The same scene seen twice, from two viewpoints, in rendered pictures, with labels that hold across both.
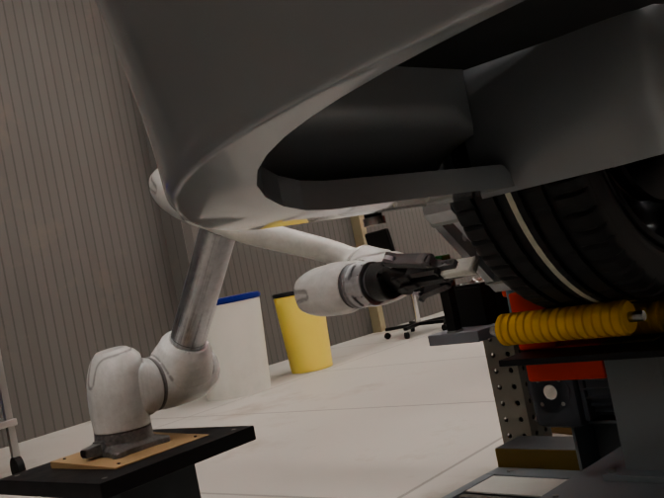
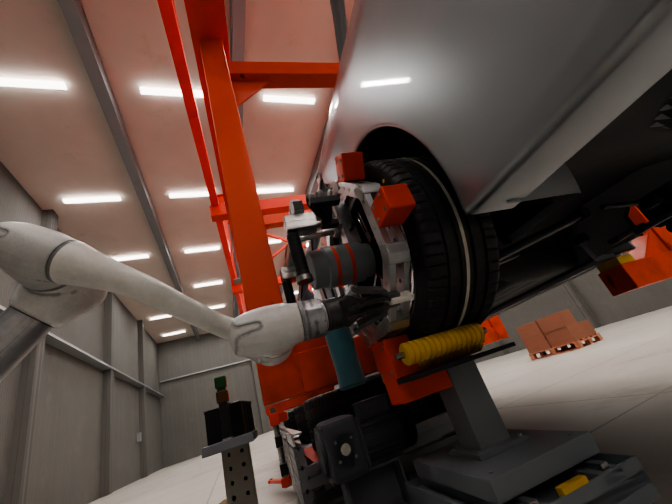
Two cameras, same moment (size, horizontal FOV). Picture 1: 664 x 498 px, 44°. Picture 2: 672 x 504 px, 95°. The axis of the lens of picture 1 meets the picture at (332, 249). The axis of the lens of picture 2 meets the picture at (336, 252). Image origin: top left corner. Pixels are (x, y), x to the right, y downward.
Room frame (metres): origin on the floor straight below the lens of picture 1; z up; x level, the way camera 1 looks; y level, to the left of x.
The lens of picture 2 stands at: (1.21, 0.55, 0.46)
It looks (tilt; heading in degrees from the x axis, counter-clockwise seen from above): 25 degrees up; 295
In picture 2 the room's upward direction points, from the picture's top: 18 degrees counter-clockwise
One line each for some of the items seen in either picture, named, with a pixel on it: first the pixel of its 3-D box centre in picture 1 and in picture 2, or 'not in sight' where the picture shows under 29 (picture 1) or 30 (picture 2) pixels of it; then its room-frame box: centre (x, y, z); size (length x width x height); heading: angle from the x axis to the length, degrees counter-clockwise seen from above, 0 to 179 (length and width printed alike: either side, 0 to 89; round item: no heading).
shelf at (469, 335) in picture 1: (498, 323); (234, 441); (2.36, -0.42, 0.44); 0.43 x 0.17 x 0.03; 134
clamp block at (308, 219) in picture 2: not in sight; (300, 224); (1.60, -0.11, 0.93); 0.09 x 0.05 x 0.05; 44
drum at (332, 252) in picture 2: not in sight; (339, 265); (1.63, -0.33, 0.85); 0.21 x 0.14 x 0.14; 44
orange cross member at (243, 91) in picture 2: not in sight; (395, 86); (1.18, -1.48, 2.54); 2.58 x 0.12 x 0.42; 44
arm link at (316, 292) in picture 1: (332, 290); (265, 331); (1.69, 0.01, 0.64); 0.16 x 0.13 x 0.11; 44
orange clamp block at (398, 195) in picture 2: not in sight; (391, 206); (1.35, -0.16, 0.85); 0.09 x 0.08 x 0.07; 134
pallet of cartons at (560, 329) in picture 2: not in sight; (555, 333); (0.80, -7.28, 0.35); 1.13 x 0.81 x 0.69; 137
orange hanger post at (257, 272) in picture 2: not in sight; (234, 175); (2.17, -0.51, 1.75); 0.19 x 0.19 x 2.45; 44
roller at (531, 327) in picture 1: (562, 323); (442, 342); (1.42, -0.36, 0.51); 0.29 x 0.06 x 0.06; 44
